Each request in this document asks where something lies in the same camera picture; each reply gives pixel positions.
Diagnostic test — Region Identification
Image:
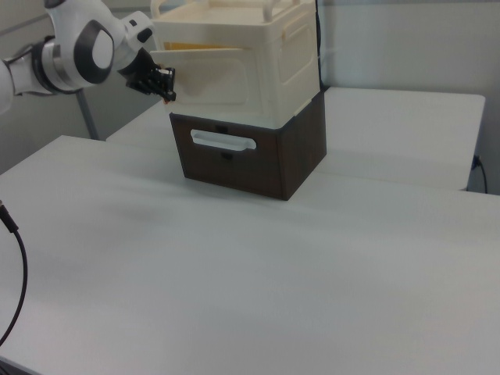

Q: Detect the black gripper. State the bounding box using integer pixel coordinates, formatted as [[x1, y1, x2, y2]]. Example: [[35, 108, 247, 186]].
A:
[[124, 51, 179, 104]]

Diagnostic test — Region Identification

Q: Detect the cream cabinet door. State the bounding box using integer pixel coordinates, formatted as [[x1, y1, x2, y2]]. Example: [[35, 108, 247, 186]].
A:
[[149, 48, 252, 107]]

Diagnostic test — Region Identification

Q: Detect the cream plastic cabinet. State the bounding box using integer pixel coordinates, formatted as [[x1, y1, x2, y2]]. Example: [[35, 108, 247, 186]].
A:
[[149, 0, 322, 130]]

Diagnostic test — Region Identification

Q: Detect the dark brown drawer box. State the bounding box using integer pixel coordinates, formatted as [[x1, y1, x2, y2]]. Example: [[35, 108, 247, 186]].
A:
[[169, 90, 328, 202]]

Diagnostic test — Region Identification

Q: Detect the white drawer handle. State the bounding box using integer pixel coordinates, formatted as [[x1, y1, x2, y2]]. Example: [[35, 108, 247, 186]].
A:
[[190, 129, 258, 152]]

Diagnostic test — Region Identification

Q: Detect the gray metal post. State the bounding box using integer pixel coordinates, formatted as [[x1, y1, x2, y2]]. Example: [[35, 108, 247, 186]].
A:
[[75, 87, 99, 141]]

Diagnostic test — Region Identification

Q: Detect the black cable behind cabinet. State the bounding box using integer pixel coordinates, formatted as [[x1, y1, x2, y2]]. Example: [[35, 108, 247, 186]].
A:
[[314, 0, 327, 91]]

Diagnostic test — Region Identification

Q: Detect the thick black cable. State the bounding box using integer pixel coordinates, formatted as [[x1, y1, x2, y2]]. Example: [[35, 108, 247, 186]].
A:
[[0, 199, 29, 345]]

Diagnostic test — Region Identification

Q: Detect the thin black cable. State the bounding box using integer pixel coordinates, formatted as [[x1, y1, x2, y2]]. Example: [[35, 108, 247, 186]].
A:
[[472, 155, 489, 195]]

